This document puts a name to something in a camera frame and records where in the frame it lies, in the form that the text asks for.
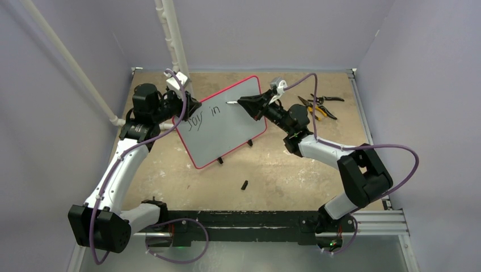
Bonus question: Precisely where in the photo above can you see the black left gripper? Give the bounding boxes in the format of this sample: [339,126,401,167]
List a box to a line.
[152,88,201,124]

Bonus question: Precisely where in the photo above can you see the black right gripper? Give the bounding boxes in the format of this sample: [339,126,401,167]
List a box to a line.
[239,90,294,134]

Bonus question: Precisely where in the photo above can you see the red framed whiteboard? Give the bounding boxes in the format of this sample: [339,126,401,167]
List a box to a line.
[172,75,267,169]

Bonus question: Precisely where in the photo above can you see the black marker cap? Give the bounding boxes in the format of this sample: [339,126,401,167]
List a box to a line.
[241,180,248,190]

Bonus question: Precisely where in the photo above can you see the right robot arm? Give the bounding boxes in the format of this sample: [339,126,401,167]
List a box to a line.
[236,90,393,231]

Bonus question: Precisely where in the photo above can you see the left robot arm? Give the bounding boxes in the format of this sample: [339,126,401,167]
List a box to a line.
[67,83,202,253]

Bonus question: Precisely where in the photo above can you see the black base bar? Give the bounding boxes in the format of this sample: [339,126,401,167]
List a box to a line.
[168,210,355,247]

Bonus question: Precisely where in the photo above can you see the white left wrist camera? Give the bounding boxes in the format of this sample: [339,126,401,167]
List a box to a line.
[164,69,191,96]

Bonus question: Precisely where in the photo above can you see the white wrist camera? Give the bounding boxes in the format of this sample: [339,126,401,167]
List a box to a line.
[269,77,288,104]
[164,69,191,96]

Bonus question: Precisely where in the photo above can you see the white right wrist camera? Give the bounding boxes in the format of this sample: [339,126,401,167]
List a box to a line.
[269,77,288,104]

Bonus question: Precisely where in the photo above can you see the yellow handled pliers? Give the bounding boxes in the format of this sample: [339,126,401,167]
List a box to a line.
[297,96,337,120]

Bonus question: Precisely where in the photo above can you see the black handled pliers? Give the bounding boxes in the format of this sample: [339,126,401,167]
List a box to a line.
[308,93,345,106]

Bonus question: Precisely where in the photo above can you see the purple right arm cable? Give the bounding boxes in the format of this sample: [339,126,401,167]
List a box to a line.
[284,73,420,203]

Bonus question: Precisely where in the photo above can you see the white PVC pipe frame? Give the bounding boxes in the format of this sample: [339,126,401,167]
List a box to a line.
[19,0,196,131]

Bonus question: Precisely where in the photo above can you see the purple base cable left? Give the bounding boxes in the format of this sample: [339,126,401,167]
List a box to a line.
[144,218,209,265]

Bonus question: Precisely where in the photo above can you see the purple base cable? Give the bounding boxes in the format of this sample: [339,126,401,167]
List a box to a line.
[144,218,209,265]
[319,214,360,256]

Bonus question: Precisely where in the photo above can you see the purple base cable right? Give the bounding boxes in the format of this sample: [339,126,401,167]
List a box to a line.
[319,214,360,256]

